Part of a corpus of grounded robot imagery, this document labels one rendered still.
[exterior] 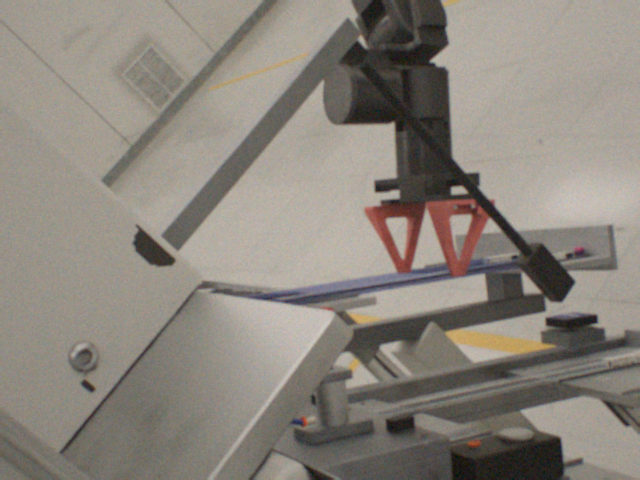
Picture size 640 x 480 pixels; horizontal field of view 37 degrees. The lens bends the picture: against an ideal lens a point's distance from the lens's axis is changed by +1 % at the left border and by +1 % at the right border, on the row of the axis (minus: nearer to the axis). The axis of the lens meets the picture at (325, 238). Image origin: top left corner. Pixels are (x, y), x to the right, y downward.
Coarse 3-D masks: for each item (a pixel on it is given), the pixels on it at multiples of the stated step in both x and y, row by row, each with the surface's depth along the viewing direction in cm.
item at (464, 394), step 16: (560, 368) 104; (576, 368) 104; (592, 368) 105; (608, 368) 107; (480, 384) 99; (496, 384) 99; (512, 384) 100; (528, 384) 101; (416, 400) 95; (432, 400) 95; (448, 400) 96; (464, 400) 97
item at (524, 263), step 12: (540, 252) 70; (528, 264) 69; (540, 264) 70; (552, 264) 70; (528, 276) 71; (540, 276) 70; (552, 276) 70; (564, 276) 71; (540, 288) 71; (552, 288) 70; (564, 288) 71; (552, 300) 71
